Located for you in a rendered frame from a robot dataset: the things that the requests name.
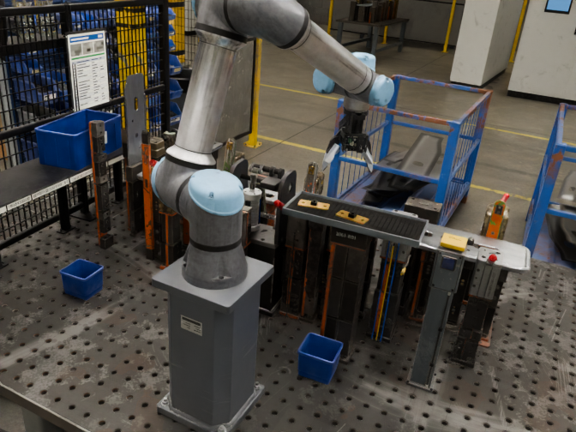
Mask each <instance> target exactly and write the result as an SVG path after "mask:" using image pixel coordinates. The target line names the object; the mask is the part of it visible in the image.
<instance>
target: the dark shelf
mask: <svg viewBox="0 0 576 432"><path fill-rule="evenodd" d="M121 136H122V147H120V148H118V149H117V150H115V151H114V152H112V153H109V154H107V158H106V160H105V161H106V167H108V166H111V165H114V164H116V163H117V162H119V161H121V160H123V159H124V157H123V142H125V141H126V140H127V132H126V129H121ZM91 174H93V168H92V164H90V165H88V166H86V167H84V168H82V169H80V170H78V171H75V170H70V169H65V168H61V167H56V166H51V165H42V164H40V163H39V157H38V158H36V159H32V160H30V161H28V162H25V163H22V164H20V165H16V166H13V167H11V168H8V169H6V170H4V171H0V215H2V214H4V213H6V212H8V211H11V210H13V209H15V208H17V207H19V206H21V205H23V204H25V203H28V202H30V201H33V200H35V199H37V198H40V197H41V196H43V195H47V194H49V193H51V192H53V191H55V190H57V189H60V188H62V187H64V186H66V185H69V184H71V183H73V182H76V181H78V180H80V179H82V178H84V177H87V176H89V175H91Z"/></svg>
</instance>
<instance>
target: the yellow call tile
mask: <svg viewBox="0 0 576 432"><path fill-rule="evenodd" d="M466 243H467V238H465V237H459V236H455V235H451V234H447V233H444V234H443V237H442V240H441V244H440V246H442V247H446V248H450V249H456V250H459V251H463V252H464V251H465V246H466Z"/></svg>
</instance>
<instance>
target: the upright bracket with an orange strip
mask: <svg viewBox="0 0 576 432"><path fill-rule="evenodd" d="M141 156H142V177H143V197H144V218H145V238H146V259H148V260H151V261H153V260H154V237H153V189H152V183H151V176H152V166H151V165H150V164H149V161H150V160H151V144H150V132H149V131H145V130H142V132H141Z"/></svg>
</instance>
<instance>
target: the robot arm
mask: <svg viewBox="0 0 576 432"><path fill-rule="evenodd" d="M191 2H192V9H193V10H194V12H195V17H196V18H197V20H196V24H195V32H196V33H197V35H198V37H199V44H198V47H197V52H196V55H195V61H194V66H193V69H192V73H191V77H190V81H189V87H188V92H187V95H186V99H185V102H184V107H183V113H182V116H181V121H180V124H179V128H178V132H177V138H176V142H175V144H174V145H173V146H172V147H169V148H168V149H167V150H166V154H165V157H164V158H162V159H161V160H160V162H158V163H157V164H156V165H155V166H154V168H153V172H152V176H151V183H152V188H153V192H154V193H155V194H156V196H158V198H159V199H160V200H161V201H162V202H163V203H164V204H165V205H166V206H168V207H170V208H172V209H173V210H174V211H176V212H177V213H179V214H180V215H181V216H183V217H184V218H186V220H188V221H189V246H188V248H187V250H186V253H185V255H184V258H183V262H182V276H183V278H184V279H185V280H186V281H187V282H188V283H189V284H191V285H193V286H196V287H199V288H202V289H207V290H223V289H227V288H231V287H233V286H236V285H239V284H240V283H242V282H243V281H244V280H245V279H246V277H247V274H248V262H247V260H246V258H245V254H244V251H243V246H242V222H243V204H244V196H243V186H242V183H241V182H240V180H239V179H238V178H237V177H235V176H234V175H232V174H231V173H229V172H227V171H220V170H216V169H214V167H215V164H216V161H215V159H214V158H213V156H212V150H213V144H214V141H215V137H216V134H217V130H218V126H219V120H220V117H221V113H222V110H223V106H224V102H225V96H226V93H227V89H228V86H229V83H230V79H231V73H232V70H233V66H234V62H235V59H236V55H237V51H238V50H239V49H241V48H243V47H244V46H246V44H247V40H248V36H252V37H256V38H258V39H263V40H266V41H268V42H270V43H272V44H274V45H276V46H277V47H278V48H280V49H282V50H288V49H289V50H291V51H293V52H294V53H295V54H297V55H298V56H300V58H302V59H303V60H305V61H306V62H307V63H309V64H311V65H312V66H313V67H315V71H314V74H313V84H314V87H315V89H316V90H317V91H318V92H319V93H327V94H329V93H337V94H340V95H343V96H344V104H343V106H344V111H343V112H344V114H346V116H345V117H344V118H343V119H342V120H341V121H340V122H339V131H338V132H337V134H336V135H334V136H333V137H332V139H331V140H330V142H329V143H328V146H327V150H326V153H325V156H324V159H323V162H322V170H323V171H324V170H325V169H326V168H327V165H328V163H331V162H332V161H333V158H334V155H335V154H337V153H338V152H339V147H340V145H339V142H340V143H341V144H342V146H341V150H342V152H344V150H345V151H356V152H357V153H360V154H362V156H364V160H365V162H366V163H367V167H368V169H369V171H370V172H372V170H373V159H372V154H371V144H370V141H369V135H368V134H367V133H366V131H365V130H364V129H363V120H365V117H366V116H368V112H369V105H375V106H380V107H382V106H384V105H386V104H388V103H389V101H390V100H391V98H392V96H393V92H394V84H393V81H392V80H391V79H390V78H388V77H386V76H384V75H378V74H376V72H375V56H374V55H372V54H368V53H363V52H353V53H350V52H349V51H348V50H347V49H346V48H344V46H342V45H341V44H340V43H339V42H338V41H336V40H335V39H334V38H332V37H331V36H330V35H329V34H328V33H326V32H325V31H324V30H322V29H321V28H320V27H319V26H317V25H316V24H315V23H314V22H312V20H310V18H309V12H308V11H307V10H306V9H305V8H304V7H303V6H302V5H301V4H299V3H298V2H297V1H296V0H192V1H191Z"/></svg>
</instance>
